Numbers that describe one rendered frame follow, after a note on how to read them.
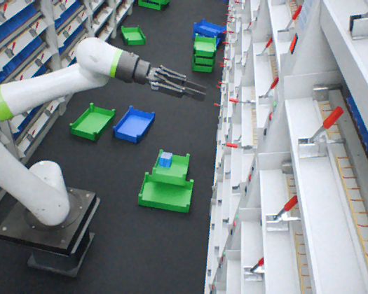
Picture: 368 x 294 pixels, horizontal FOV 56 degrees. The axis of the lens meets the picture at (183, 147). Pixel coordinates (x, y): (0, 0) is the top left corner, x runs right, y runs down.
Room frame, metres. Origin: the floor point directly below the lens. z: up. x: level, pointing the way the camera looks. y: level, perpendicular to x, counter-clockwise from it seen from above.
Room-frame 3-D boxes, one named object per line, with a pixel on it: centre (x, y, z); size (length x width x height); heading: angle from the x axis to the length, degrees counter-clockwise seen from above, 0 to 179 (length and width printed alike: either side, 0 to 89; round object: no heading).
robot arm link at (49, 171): (0.93, 0.54, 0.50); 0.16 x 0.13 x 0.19; 30
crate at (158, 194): (1.39, 0.06, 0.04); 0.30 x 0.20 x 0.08; 88
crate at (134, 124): (2.00, 0.38, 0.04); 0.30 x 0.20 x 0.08; 167
